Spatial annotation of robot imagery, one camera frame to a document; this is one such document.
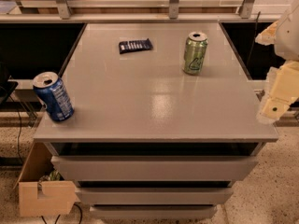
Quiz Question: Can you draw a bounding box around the blue pepsi can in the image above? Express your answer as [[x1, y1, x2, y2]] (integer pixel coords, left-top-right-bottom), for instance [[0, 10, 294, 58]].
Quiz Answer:
[[33, 72, 74, 122]]

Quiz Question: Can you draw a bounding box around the green soda can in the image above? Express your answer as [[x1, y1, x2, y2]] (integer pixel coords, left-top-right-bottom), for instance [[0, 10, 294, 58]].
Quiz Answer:
[[183, 32, 207, 76]]

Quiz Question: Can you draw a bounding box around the cardboard box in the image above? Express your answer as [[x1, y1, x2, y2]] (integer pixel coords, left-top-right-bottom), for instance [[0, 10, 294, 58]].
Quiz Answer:
[[14, 143, 77, 217]]

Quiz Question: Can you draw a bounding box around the black cable at right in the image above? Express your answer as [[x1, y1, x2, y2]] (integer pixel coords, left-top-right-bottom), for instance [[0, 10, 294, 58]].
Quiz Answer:
[[246, 10, 262, 70]]

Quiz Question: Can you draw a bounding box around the grey drawer cabinet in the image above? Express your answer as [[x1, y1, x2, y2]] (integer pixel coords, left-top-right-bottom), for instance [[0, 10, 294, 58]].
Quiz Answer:
[[35, 22, 278, 218]]

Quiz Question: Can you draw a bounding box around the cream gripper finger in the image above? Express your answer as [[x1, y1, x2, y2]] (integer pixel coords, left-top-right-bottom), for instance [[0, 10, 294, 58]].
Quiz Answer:
[[255, 21, 278, 46], [256, 61, 299, 124]]

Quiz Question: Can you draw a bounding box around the metal frame railing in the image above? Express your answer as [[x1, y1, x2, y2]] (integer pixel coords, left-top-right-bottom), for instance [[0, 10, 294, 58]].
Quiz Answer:
[[0, 0, 293, 23]]

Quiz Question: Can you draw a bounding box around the dark blue snack bar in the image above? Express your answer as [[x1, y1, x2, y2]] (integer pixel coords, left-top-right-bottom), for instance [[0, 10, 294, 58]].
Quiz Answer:
[[119, 39, 153, 54]]

